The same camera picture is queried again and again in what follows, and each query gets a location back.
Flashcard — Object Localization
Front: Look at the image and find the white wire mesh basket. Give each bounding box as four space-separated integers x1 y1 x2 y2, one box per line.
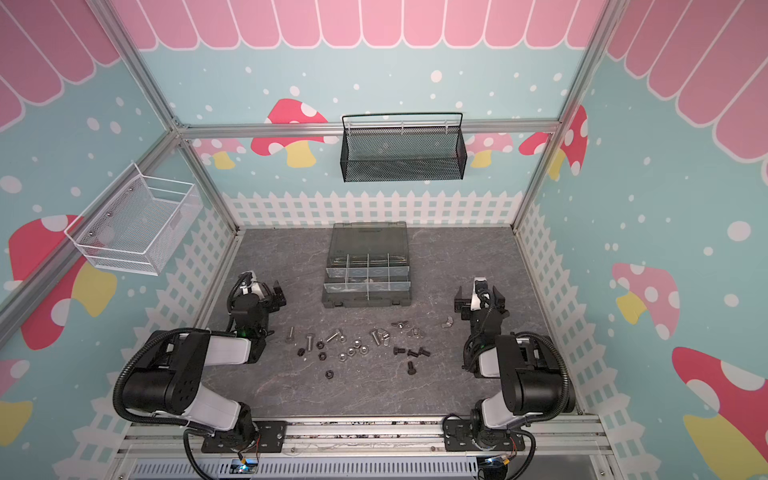
64 164 203 276

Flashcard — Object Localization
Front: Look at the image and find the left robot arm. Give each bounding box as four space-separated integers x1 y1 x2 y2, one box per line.
112 271 287 450

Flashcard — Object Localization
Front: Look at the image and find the black bolt middle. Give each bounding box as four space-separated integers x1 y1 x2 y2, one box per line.
407 347 432 358

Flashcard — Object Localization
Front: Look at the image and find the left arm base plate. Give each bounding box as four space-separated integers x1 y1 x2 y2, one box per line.
201 420 288 454

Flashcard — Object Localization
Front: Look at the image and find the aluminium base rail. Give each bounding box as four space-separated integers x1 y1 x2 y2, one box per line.
113 413 613 480

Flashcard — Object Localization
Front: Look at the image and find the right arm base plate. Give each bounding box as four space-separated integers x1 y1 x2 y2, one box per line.
441 415 525 452

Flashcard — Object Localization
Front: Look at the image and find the black wire mesh basket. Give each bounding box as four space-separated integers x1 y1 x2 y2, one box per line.
340 112 468 183

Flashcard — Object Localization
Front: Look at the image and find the green plastic organizer box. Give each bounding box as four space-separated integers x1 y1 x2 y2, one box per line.
322 222 412 308

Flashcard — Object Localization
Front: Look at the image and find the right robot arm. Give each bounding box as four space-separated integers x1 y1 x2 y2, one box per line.
442 277 577 451

